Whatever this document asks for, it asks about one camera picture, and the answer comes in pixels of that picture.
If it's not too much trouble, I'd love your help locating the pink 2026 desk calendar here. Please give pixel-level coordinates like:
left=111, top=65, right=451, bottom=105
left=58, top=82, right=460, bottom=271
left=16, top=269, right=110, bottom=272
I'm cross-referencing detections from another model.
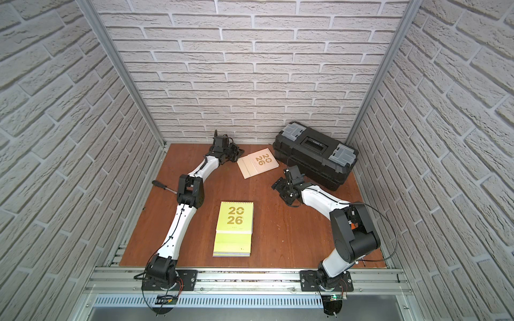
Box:
left=237, top=148, right=279, bottom=179

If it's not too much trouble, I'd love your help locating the green 2026 calendar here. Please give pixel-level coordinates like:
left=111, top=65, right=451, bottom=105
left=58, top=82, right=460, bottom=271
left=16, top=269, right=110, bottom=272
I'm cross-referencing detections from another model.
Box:
left=213, top=201, right=254, bottom=253

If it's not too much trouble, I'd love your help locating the purple 2026 calendar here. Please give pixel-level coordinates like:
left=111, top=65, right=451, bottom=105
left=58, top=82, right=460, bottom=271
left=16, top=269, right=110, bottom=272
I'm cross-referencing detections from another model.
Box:
left=213, top=251, right=251, bottom=258

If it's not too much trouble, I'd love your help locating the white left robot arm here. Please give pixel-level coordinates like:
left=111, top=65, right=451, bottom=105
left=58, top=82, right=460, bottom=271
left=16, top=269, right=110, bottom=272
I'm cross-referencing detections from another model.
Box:
left=135, top=133, right=244, bottom=291

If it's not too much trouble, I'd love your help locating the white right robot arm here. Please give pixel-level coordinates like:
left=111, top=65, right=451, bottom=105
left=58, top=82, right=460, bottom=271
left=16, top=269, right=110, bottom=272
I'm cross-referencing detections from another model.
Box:
left=272, top=178, right=381, bottom=287

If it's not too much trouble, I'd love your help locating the black plastic toolbox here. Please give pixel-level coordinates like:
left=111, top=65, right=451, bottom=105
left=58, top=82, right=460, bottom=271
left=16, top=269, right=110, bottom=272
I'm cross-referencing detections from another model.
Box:
left=273, top=121, right=359, bottom=191

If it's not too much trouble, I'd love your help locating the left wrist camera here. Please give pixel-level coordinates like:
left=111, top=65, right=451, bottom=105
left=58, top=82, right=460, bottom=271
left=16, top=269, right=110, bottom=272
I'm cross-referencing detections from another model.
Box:
left=210, top=135, right=234, bottom=157

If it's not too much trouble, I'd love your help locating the black handled screwdriver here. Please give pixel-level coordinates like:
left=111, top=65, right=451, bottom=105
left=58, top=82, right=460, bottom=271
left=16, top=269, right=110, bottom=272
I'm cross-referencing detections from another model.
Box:
left=151, top=180, right=177, bottom=195

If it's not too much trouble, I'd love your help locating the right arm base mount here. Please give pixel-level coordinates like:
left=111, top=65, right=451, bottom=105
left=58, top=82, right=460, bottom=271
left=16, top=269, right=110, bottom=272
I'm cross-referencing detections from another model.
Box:
left=299, top=268, right=354, bottom=316

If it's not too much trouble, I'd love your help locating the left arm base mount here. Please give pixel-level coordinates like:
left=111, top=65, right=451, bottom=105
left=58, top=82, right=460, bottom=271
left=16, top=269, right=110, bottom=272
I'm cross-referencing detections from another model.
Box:
left=134, top=254, right=199, bottom=316

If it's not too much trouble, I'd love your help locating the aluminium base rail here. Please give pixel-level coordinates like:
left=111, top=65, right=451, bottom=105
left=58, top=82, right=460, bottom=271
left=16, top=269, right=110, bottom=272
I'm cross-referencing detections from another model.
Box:
left=83, top=267, right=413, bottom=309

